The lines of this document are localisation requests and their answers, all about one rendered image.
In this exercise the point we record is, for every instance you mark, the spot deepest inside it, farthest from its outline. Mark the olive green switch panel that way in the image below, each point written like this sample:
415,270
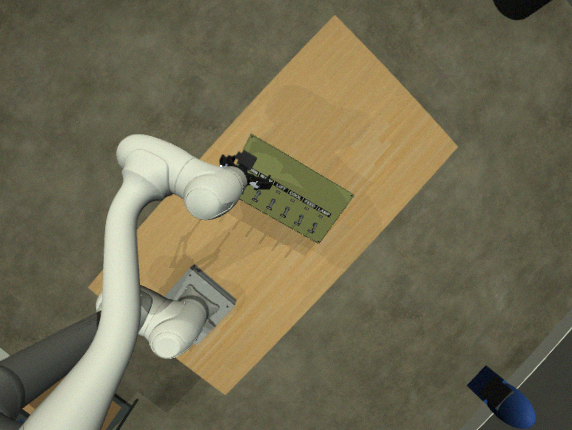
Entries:
300,198

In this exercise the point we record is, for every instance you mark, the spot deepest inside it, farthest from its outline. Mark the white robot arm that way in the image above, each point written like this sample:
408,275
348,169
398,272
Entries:
153,170

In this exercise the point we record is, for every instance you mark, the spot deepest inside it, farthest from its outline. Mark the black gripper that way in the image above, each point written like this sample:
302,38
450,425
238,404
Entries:
251,179

